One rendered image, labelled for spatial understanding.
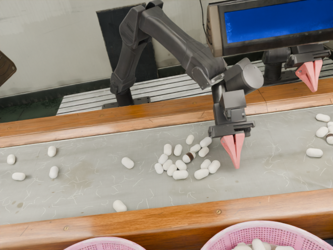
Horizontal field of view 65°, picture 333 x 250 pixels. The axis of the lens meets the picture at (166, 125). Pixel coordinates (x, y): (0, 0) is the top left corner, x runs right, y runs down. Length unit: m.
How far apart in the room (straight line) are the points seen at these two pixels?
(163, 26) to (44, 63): 2.22
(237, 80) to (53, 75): 2.42
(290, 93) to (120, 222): 0.61
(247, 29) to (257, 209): 0.32
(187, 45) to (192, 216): 0.38
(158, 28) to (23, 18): 2.13
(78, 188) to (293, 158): 0.52
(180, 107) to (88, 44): 1.94
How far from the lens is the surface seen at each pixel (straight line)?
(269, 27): 0.44
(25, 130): 0.95
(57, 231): 0.60
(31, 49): 2.80
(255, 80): 0.59
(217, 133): 0.59
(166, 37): 0.68
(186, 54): 0.64
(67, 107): 1.21
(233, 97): 0.54
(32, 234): 0.62
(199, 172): 0.61
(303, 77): 0.83
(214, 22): 0.42
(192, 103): 0.83
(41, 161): 0.82
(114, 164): 0.70
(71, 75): 2.81
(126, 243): 0.52
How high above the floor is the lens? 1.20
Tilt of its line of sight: 36 degrees down
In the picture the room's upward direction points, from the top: 10 degrees counter-clockwise
